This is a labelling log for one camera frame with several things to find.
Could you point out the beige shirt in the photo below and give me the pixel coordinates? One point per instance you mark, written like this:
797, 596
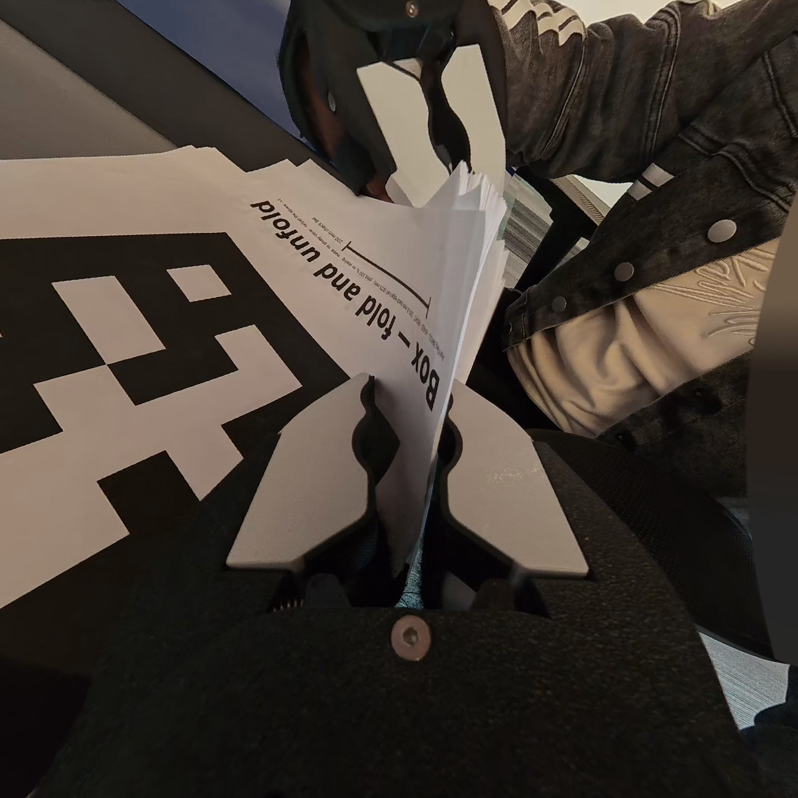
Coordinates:
623, 361

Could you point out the stack of white printed papers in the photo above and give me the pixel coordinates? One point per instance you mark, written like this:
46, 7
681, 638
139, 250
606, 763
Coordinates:
187, 206

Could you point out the person's right forearm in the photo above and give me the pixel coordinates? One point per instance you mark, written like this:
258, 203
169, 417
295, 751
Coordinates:
623, 81

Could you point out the dark grey board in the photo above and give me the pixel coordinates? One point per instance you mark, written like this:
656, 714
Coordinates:
68, 87

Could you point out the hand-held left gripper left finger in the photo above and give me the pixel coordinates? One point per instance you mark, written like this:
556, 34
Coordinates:
299, 492

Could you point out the blue desk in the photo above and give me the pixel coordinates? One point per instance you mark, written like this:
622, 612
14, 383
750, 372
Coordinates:
218, 43

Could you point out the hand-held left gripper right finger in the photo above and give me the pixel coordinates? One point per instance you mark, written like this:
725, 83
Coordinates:
511, 492

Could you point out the black office chair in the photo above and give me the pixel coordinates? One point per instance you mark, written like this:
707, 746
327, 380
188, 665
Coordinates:
623, 499

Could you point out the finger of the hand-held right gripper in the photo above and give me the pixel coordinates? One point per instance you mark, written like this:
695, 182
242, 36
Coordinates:
483, 112
393, 112

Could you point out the person's right hand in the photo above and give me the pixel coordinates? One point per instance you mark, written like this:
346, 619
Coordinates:
313, 100

